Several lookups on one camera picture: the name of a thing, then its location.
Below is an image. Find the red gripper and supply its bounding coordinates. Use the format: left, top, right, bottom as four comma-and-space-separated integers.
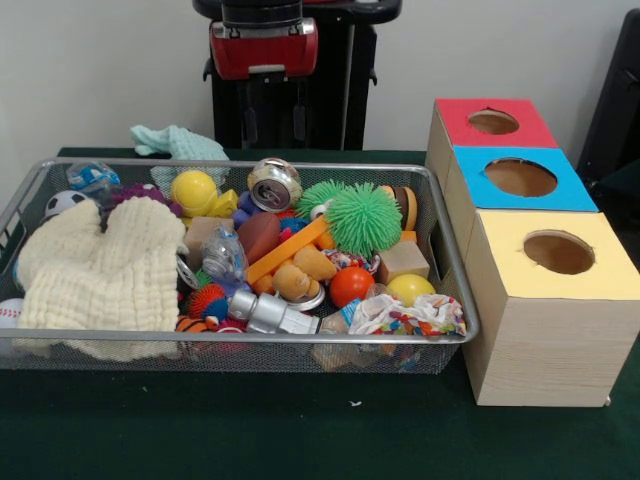
208, 18, 320, 142

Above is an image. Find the black chair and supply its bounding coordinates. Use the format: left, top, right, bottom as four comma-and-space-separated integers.
575, 8, 640, 176

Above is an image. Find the yellow tennis ball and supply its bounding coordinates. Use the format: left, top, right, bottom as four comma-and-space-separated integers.
170, 170, 219, 218

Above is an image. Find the tan plush animal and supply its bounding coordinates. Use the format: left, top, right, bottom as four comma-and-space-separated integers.
271, 245, 337, 303

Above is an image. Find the orange ball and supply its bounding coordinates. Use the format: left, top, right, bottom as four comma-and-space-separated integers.
328, 266, 376, 309

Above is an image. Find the crushed silver can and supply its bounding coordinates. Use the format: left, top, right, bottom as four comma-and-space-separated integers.
247, 157, 304, 214

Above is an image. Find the cream muslin cloth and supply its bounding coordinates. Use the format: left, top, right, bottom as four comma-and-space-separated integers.
14, 196, 189, 361

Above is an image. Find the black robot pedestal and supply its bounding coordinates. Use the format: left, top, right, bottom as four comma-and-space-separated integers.
192, 0, 404, 151

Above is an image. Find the silver mesh bin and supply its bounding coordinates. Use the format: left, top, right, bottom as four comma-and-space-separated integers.
0, 157, 481, 374

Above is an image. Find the orange plastic brick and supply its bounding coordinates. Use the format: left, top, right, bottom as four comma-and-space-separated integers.
246, 215, 331, 286

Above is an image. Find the large green spiky ball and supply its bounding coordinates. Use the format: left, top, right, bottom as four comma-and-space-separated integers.
324, 182, 403, 259

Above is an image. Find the mint green muslin cloth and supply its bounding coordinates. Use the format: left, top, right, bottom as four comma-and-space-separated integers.
130, 124, 231, 190

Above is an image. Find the silver plastic toy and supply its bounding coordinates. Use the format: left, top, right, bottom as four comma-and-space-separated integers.
227, 289, 321, 335

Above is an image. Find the small green spiky ball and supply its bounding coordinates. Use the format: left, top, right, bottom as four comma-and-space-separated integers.
294, 180, 346, 221

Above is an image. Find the smooth yellow ball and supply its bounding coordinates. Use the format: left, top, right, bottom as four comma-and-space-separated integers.
385, 273, 437, 307

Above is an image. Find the dark green table cloth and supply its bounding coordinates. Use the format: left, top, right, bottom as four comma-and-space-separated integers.
0, 146, 640, 480

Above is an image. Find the wooden box with three holes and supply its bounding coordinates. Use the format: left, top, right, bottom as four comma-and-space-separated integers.
424, 97, 640, 408

